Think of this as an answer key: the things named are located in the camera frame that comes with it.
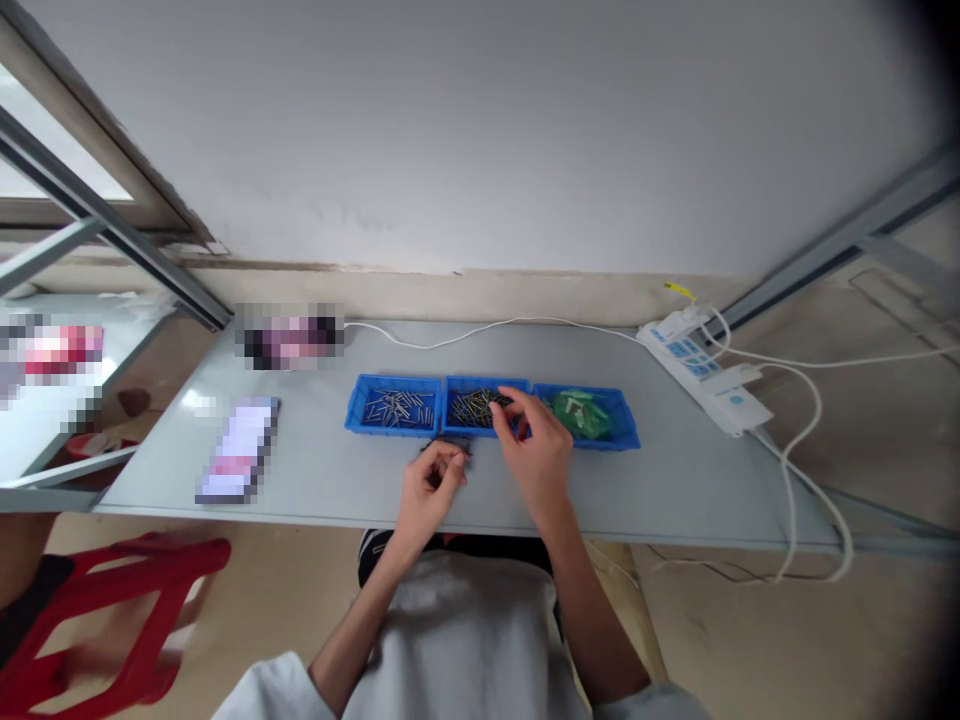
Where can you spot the person's right fingers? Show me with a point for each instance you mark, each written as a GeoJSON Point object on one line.
{"type": "Point", "coordinates": [521, 436]}

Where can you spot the person's left hand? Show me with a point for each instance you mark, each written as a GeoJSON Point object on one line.
{"type": "Point", "coordinates": [427, 499]}

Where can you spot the blue tray with green anchors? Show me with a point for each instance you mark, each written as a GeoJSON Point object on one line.
{"type": "Point", "coordinates": [619, 427]}

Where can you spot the person's left thumb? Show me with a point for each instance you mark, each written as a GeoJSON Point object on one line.
{"type": "Point", "coordinates": [454, 471]}

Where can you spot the white and blue power strip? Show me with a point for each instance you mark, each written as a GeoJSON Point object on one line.
{"type": "Point", "coordinates": [720, 390]}

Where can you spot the dark screw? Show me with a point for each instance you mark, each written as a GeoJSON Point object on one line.
{"type": "Point", "coordinates": [501, 403]}

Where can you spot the window frame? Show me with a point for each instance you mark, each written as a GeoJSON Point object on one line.
{"type": "Point", "coordinates": [90, 127]}

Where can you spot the grey metal shelf frame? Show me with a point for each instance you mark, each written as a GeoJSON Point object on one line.
{"type": "Point", "coordinates": [112, 217]}

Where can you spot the person's right hand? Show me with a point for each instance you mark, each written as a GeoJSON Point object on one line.
{"type": "Point", "coordinates": [544, 457]}

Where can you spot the person's right index finger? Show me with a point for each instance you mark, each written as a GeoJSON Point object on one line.
{"type": "Point", "coordinates": [525, 397]}

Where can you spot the yellow tag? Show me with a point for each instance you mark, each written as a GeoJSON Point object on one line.
{"type": "Point", "coordinates": [675, 288]}

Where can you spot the white charger plug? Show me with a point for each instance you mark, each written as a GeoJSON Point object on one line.
{"type": "Point", "coordinates": [741, 373]}
{"type": "Point", "coordinates": [694, 315]}

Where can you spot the small black parts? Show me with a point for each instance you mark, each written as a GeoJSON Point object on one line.
{"type": "Point", "coordinates": [442, 445]}

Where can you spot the blue tray with dark screws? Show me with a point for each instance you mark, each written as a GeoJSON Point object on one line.
{"type": "Point", "coordinates": [454, 426]}

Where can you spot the blue tray with silver pins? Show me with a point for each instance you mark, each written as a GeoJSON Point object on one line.
{"type": "Point", "coordinates": [360, 420]}

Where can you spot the red plastic stool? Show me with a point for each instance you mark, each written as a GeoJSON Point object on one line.
{"type": "Point", "coordinates": [112, 570]}

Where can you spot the grey side table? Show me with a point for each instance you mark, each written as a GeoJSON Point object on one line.
{"type": "Point", "coordinates": [112, 330]}

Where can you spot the dark flat phone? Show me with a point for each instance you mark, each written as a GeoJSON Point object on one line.
{"type": "Point", "coordinates": [241, 448]}

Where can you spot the person's left fingers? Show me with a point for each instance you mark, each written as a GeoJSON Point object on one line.
{"type": "Point", "coordinates": [421, 471]}

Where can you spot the grey metal post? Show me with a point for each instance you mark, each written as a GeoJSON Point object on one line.
{"type": "Point", "coordinates": [840, 247]}

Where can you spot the pile of dark screws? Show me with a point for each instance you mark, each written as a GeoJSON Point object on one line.
{"type": "Point", "coordinates": [471, 409]}

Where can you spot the person's right thumb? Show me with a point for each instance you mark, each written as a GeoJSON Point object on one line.
{"type": "Point", "coordinates": [499, 427]}

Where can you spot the pile of green plastic anchors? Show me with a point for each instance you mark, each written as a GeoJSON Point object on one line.
{"type": "Point", "coordinates": [585, 416]}

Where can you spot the pile of silver pins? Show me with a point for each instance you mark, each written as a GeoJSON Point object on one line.
{"type": "Point", "coordinates": [397, 407]}

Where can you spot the person's body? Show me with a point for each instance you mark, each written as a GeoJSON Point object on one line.
{"type": "Point", "coordinates": [465, 645]}

